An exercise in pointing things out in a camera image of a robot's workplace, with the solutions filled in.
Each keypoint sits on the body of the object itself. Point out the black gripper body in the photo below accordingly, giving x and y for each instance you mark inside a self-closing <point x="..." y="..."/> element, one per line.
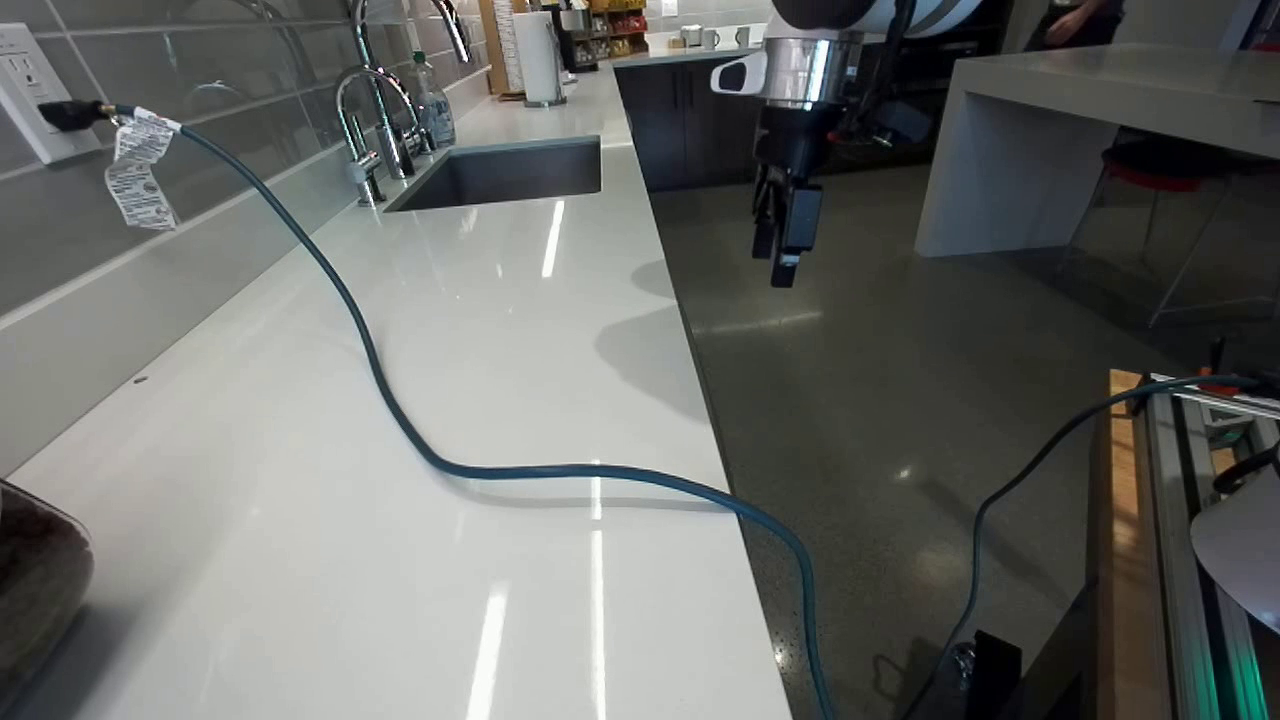
<point x="794" y="134"/>

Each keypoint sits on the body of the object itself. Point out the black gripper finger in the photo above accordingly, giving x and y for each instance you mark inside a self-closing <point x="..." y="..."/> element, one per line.
<point x="802" y="222"/>
<point x="766" y="214"/>

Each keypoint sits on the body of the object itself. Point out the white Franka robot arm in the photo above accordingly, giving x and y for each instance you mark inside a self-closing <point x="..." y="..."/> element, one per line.
<point x="852" y="66"/>

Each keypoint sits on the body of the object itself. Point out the dark wood peninsula cabinet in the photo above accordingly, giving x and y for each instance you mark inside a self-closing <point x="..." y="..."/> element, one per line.
<point x="685" y="122"/>

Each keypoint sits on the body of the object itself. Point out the white mug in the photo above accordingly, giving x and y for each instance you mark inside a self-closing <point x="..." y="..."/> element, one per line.
<point x="741" y="38"/>
<point x="693" y="33"/>

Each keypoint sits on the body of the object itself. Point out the white kitchen island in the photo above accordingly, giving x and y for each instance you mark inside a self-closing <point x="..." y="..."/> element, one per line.
<point x="1015" y="147"/>

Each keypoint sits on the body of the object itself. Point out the undermount kitchen sink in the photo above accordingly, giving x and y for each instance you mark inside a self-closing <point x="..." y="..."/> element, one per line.
<point x="522" y="174"/>

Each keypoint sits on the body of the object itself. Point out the white paper towel roll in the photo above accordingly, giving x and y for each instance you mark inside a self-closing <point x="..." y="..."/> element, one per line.
<point x="537" y="63"/>

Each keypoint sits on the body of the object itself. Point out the person in dark clothing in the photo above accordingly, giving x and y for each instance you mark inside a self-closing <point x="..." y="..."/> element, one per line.
<point x="1080" y="17"/>

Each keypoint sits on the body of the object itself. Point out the clear glass bottle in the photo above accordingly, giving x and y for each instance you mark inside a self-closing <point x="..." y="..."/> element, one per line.
<point x="437" y="122"/>

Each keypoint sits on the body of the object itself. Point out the red stool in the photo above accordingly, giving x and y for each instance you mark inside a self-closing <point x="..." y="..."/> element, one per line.
<point x="1160" y="163"/>

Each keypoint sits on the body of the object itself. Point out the tall chrome faucet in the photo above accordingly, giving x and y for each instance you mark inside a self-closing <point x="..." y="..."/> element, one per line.
<point x="390" y="125"/>

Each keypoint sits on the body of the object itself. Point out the small chrome faucet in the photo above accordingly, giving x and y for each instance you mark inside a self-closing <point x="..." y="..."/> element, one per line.
<point x="361" y="177"/>

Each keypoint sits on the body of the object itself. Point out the wooden-edged robot table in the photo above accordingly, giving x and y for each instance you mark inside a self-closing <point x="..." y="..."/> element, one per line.
<point x="1124" y="561"/>

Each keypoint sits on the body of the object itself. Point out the black floor box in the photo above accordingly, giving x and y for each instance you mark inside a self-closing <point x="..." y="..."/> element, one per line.
<point x="989" y="675"/>

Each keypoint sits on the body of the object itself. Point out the black power plug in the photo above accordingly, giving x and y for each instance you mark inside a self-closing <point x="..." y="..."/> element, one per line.
<point x="65" y="113"/>

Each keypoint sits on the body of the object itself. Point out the dark round appliance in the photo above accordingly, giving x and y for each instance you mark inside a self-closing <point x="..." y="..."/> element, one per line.
<point x="35" y="584"/>

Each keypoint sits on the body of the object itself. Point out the aluminium frame rail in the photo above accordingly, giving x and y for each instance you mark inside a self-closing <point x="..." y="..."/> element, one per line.
<point x="1187" y="614"/>

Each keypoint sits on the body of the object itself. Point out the white wall outlet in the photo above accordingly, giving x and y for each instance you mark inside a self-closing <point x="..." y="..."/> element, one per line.
<point x="26" y="87"/>

